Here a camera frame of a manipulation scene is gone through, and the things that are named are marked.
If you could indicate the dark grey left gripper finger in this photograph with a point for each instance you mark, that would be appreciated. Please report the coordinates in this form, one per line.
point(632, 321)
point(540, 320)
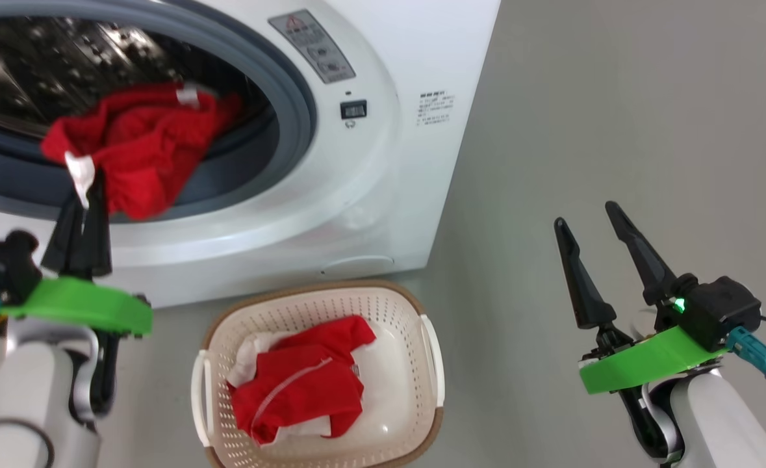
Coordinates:
point(97, 247)
point(63, 247)

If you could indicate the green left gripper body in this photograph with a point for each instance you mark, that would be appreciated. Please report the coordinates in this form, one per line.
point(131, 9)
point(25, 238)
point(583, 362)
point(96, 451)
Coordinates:
point(77, 302)

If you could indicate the cream perforated laundry basket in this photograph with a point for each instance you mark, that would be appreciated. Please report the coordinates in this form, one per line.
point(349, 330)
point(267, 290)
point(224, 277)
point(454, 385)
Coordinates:
point(389, 312)

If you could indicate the grey warning label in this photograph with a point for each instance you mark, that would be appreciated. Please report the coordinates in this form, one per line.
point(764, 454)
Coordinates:
point(311, 45)

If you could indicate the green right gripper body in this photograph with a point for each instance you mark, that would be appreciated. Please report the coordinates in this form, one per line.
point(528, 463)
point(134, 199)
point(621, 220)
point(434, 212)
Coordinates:
point(649, 364)

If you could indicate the red jacket with white sleeves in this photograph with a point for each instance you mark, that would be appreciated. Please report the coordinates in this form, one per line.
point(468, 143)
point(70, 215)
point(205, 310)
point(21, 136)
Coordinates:
point(298, 390)

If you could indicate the red garment with white cuff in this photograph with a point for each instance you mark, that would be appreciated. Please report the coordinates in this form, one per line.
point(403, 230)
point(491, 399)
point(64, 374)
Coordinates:
point(142, 143)

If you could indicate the teal right camera connector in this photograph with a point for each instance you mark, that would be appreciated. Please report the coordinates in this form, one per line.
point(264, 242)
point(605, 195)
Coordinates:
point(759, 357)

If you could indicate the black door lock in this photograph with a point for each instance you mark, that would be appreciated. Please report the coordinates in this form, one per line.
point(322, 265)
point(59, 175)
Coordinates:
point(353, 109)

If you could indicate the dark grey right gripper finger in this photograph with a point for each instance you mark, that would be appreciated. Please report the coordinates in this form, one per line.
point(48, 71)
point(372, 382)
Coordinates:
point(652, 273)
point(587, 299)

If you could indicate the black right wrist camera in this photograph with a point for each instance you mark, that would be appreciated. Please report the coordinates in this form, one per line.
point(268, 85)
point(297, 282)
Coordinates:
point(720, 312)

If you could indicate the white front-load washing machine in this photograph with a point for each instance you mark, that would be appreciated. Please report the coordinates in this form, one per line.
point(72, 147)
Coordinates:
point(421, 195)

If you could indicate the steel washer drum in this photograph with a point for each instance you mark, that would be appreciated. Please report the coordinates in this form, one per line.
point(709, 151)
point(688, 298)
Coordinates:
point(64, 65)

